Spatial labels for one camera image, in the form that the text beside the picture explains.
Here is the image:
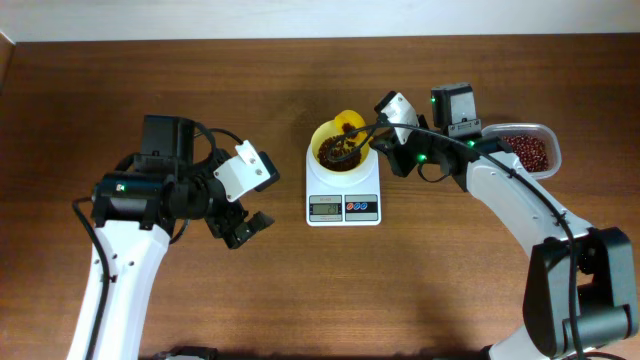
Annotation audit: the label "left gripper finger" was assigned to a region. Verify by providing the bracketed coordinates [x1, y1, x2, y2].
[255, 151, 280, 192]
[234, 211, 275, 248]

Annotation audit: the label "red beans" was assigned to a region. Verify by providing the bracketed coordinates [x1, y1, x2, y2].
[318, 123, 551, 177]

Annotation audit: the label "yellow measuring scoop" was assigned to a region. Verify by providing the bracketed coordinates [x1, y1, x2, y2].
[333, 110, 368, 151]

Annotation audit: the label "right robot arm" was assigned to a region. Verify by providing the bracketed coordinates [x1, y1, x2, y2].
[370, 83, 639, 360]

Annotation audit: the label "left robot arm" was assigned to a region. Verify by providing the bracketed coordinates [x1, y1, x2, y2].
[67, 115, 279, 359]

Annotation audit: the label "yellow plastic bowl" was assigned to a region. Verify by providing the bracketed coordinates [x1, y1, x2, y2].
[311, 120, 369, 172]

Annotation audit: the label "white digital kitchen scale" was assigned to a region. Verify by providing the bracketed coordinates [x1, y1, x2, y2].
[305, 144, 382, 227]

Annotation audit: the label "clear plastic bean container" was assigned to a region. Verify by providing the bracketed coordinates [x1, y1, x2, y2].
[482, 123, 562, 179]

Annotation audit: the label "left black cable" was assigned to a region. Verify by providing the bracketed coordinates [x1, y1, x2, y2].
[71, 121, 246, 360]

